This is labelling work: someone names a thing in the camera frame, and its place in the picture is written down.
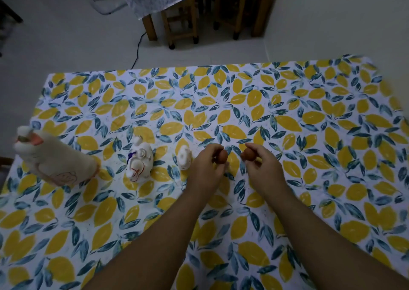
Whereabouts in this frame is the person's left hand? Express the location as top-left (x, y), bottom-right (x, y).
top-left (187, 144), bottom-right (229, 199)

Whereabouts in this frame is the person's right hand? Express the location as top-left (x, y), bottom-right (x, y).
top-left (241, 143), bottom-right (291, 203)

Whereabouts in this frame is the person's left forearm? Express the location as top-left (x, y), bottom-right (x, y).
top-left (82, 189), bottom-right (214, 290)

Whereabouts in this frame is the person's right forearm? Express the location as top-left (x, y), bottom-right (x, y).
top-left (269, 191), bottom-right (409, 290)

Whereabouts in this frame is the lemon print tablecloth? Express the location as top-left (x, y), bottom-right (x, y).
top-left (0, 55), bottom-right (409, 290)

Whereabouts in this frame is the small white animal figurine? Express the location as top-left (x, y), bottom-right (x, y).
top-left (177, 146), bottom-right (193, 171)

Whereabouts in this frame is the medium white animal figurine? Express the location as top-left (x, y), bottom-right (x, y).
top-left (125, 136), bottom-right (154, 183)

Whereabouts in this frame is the wooden stool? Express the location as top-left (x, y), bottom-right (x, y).
top-left (213, 0), bottom-right (256, 40)
top-left (161, 0), bottom-right (199, 50)

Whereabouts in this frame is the large white animal figurine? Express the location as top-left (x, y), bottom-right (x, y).
top-left (13, 126), bottom-right (100, 187)

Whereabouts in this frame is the black cable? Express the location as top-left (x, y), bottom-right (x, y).
top-left (131, 31), bottom-right (147, 70)

